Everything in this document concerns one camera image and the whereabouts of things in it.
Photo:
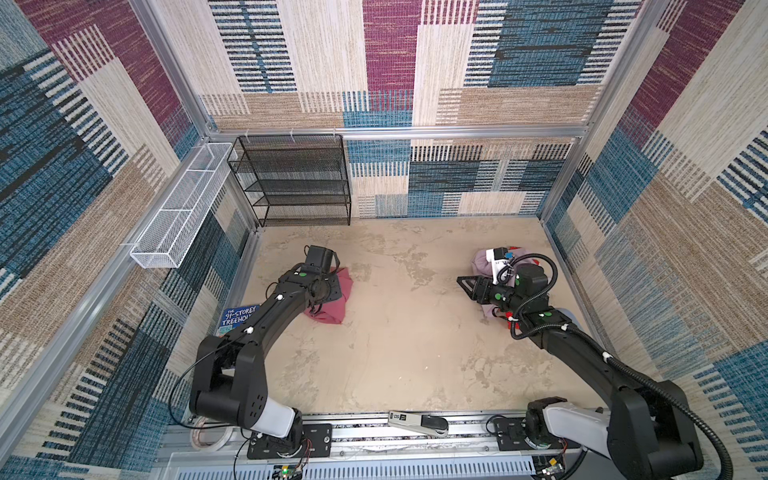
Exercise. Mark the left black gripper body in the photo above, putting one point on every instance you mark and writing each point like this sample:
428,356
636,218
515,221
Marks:
331,287

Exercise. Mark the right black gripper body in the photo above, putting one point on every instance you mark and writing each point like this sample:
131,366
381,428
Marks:
493,294

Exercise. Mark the maroon cloth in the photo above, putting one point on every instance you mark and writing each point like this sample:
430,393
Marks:
334,312

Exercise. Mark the red cloth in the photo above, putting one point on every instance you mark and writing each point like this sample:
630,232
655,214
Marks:
517,252

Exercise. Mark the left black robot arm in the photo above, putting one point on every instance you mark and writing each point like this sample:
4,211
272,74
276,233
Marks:
229,381

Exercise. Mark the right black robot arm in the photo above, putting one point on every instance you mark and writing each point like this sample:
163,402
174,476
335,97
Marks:
647,429

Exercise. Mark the grey handheld scanner device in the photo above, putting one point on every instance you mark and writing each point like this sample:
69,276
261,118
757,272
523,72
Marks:
430,425

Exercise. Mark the left clear tape roll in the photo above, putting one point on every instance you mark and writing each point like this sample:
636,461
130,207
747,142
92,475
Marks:
207,437

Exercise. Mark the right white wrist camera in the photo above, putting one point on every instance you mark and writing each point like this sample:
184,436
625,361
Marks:
498,259

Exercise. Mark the black wire shelf rack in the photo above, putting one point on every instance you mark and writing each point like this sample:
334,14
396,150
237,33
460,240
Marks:
294,180

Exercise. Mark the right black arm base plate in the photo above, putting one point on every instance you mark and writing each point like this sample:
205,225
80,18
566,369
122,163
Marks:
510,434

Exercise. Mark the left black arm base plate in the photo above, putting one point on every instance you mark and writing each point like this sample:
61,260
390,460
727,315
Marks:
313,441

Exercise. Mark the white wire mesh basket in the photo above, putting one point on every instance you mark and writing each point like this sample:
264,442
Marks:
165,242

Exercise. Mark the aluminium front rail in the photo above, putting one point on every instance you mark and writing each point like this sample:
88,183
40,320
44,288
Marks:
365,446

